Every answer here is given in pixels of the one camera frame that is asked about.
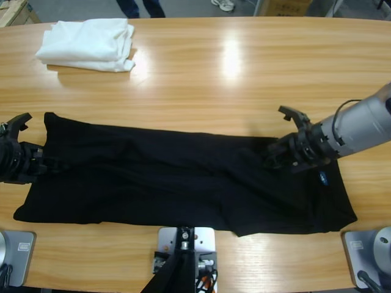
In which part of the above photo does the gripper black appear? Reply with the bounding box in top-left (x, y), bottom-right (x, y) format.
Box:
top-left (0, 136), bottom-right (71, 186)
top-left (263, 121), bottom-right (340, 175)

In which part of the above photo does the black polo shirt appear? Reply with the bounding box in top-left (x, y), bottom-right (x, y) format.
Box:
top-left (13, 112), bottom-right (358, 238)

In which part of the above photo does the white folded cloth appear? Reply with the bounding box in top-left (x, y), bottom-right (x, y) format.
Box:
top-left (35, 18), bottom-right (136, 73)

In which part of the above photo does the brown cardboard box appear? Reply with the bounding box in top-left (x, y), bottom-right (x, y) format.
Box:
top-left (262, 0), bottom-right (314, 16)

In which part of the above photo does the grey metal leg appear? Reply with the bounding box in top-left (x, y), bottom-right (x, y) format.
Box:
top-left (252, 0), bottom-right (269, 16)

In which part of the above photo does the wooden pallet stack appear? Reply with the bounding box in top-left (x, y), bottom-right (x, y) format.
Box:
top-left (0, 0), bottom-right (40, 28)

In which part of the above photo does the bystander in blue jeans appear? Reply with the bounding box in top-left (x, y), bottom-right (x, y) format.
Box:
top-left (115, 0), bottom-right (166, 19)

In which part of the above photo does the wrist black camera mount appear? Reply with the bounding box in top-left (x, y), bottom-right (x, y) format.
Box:
top-left (277, 105), bottom-right (312, 131)
top-left (0, 112), bottom-right (34, 142)

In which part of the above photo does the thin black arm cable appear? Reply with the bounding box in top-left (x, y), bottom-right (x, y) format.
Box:
top-left (333, 99), bottom-right (362, 144)

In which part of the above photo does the arm grey base plate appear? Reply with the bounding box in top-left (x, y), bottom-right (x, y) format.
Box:
top-left (341, 226), bottom-right (391, 289)
top-left (0, 230), bottom-right (37, 288)

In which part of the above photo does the thick black base cable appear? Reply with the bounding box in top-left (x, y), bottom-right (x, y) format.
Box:
top-left (357, 270), bottom-right (384, 293)
top-left (0, 264), bottom-right (15, 288)

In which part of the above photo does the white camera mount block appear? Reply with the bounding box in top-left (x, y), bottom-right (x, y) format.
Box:
top-left (152, 226), bottom-right (219, 293)

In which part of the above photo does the orange black cable bundle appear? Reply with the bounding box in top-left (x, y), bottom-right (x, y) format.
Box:
top-left (195, 268), bottom-right (219, 293)

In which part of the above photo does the white metal frame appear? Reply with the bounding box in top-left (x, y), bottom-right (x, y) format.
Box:
top-left (324, 0), bottom-right (343, 18)

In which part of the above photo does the dark camera post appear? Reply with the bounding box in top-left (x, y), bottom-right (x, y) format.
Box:
top-left (142, 227), bottom-right (196, 293)

